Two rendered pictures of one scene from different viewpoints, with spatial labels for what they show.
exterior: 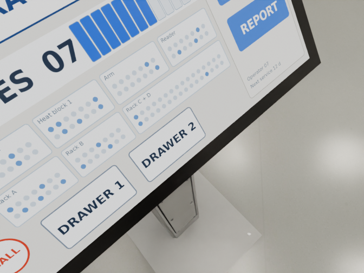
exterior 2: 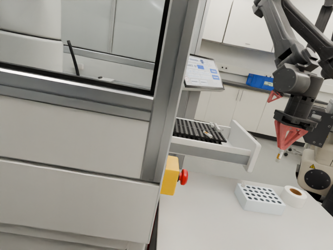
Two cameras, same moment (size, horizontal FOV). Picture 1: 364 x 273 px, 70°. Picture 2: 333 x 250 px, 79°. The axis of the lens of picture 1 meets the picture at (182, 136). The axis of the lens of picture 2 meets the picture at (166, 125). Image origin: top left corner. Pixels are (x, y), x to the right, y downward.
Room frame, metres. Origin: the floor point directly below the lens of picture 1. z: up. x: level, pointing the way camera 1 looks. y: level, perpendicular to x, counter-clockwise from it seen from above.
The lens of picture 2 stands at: (-1.43, 0.58, 1.15)
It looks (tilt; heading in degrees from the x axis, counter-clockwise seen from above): 19 degrees down; 348
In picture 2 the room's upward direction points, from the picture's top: 11 degrees clockwise
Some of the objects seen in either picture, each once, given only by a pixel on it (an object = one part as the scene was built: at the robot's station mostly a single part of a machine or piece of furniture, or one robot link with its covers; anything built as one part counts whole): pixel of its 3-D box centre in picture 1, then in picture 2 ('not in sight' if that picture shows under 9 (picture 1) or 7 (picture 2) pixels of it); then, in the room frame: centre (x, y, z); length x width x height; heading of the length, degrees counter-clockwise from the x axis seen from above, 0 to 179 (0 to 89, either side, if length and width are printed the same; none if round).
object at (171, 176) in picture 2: not in sight; (168, 174); (-1.01, 0.46, 0.88); 0.07 x 0.05 x 0.07; 171
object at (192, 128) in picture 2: not in sight; (192, 135); (-0.69, 0.31, 0.87); 0.22 x 0.18 x 0.06; 81
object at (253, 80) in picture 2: not in sight; (265, 82); (2.13, -1.89, 1.01); 0.61 x 0.41 x 0.22; 76
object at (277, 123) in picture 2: not in sight; (288, 134); (-0.97, 0.15, 1.01); 0.07 x 0.07 x 0.09; 78
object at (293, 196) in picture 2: not in sight; (293, 196); (-0.93, -0.01, 0.78); 0.07 x 0.07 x 0.04
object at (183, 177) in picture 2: not in sight; (181, 176); (-1.01, 0.43, 0.88); 0.04 x 0.03 x 0.04; 171
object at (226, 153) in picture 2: not in sight; (190, 135); (-0.69, 0.32, 0.86); 0.40 x 0.26 x 0.06; 81
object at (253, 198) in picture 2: not in sight; (258, 198); (-0.95, 0.14, 0.78); 0.12 x 0.08 x 0.04; 83
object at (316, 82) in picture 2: not in sight; (305, 86); (-0.97, 0.15, 1.15); 0.07 x 0.06 x 0.07; 106
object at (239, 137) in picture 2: not in sight; (240, 142); (-0.72, 0.11, 0.87); 0.29 x 0.02 x 0.11; 171
